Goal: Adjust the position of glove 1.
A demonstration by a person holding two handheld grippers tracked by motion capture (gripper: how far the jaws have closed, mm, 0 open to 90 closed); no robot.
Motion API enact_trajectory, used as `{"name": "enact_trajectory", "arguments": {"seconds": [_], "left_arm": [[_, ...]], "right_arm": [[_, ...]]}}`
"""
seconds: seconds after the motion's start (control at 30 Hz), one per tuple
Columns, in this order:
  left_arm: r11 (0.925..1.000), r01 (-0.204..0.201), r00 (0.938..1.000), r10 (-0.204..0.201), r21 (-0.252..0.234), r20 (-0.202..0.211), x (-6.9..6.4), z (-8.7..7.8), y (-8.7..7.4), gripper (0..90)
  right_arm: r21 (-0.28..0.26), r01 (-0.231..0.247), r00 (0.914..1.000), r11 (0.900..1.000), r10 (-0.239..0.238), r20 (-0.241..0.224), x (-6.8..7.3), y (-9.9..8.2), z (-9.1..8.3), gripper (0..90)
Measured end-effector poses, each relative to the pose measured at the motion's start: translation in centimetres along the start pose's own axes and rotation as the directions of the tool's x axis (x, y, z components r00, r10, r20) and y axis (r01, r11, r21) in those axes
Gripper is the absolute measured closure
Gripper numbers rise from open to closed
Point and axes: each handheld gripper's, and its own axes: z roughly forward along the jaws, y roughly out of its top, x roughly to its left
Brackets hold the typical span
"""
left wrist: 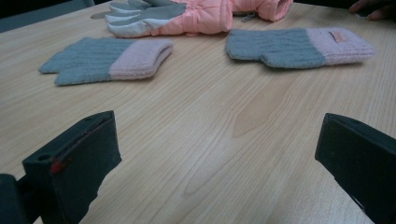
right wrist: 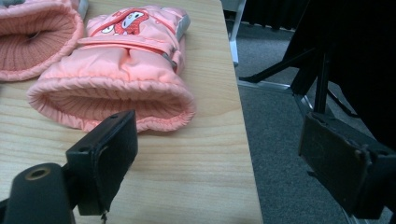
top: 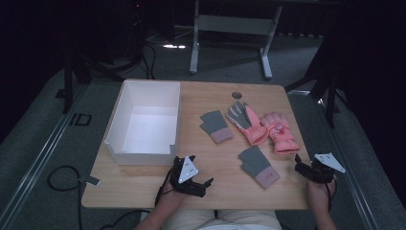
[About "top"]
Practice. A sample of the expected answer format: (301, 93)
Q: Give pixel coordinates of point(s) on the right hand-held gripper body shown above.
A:
(327, 161)

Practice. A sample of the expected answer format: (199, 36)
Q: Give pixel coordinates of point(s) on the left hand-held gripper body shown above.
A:
(188, 169)

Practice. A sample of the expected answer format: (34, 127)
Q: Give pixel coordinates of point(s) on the pink glove with red print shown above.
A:
(281, 134)

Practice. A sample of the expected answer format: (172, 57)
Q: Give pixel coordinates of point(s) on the grey fingerless glove pink cuff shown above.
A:
(215, 125)
(257, 164)

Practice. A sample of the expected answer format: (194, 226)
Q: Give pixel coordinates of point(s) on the white box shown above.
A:
(150, 127)

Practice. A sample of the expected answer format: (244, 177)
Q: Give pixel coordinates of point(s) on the pink glove with grey palm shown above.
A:
(250, 126)

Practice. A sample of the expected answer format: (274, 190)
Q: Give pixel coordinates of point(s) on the person's left hand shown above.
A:
(170, 198)

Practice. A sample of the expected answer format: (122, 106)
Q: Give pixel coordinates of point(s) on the person's right hand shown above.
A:
(319, 195)

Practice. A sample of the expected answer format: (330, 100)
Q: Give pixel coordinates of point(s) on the person's beige trousers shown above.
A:
(223, 220)

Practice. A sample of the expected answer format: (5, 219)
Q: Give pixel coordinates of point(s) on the black stand with angled legs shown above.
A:
(330, 92)

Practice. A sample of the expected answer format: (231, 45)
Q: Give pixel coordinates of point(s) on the round grey table grommet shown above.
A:
(236, 95)

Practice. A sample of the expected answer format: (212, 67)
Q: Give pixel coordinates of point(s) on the metal table edge clip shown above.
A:
(91, 180)

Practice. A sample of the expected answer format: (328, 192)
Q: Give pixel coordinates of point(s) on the black tripod stand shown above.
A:
(67, 83)

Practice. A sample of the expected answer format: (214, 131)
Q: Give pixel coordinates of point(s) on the dark equipment stand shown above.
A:
(137, 28)

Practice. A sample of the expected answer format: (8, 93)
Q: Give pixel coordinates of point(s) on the metal floor rail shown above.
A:
(38, 163)
(348, 172)

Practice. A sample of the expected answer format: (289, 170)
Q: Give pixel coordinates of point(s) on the grey metal desk frame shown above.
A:
(234, 25)

